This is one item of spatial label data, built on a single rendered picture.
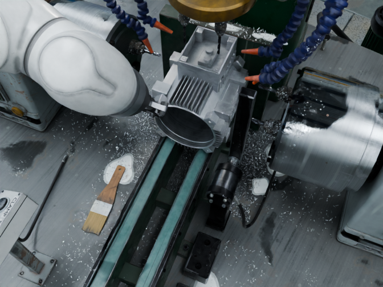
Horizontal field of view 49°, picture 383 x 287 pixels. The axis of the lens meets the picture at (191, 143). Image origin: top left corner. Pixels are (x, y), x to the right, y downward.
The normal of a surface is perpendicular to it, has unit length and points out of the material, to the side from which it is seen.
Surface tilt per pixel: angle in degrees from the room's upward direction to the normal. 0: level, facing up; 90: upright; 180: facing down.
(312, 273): 0
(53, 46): 22
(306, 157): 70
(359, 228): 89
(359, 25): 0
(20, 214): 61
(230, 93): 0
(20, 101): 89
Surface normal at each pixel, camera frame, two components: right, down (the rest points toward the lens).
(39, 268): 0.93, 0.32
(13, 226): 0.82, 0.04
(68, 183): 0.01, -0.51
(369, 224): -0.37, 0.79
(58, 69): -0.23, 0.10
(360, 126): -0.15, -0.15
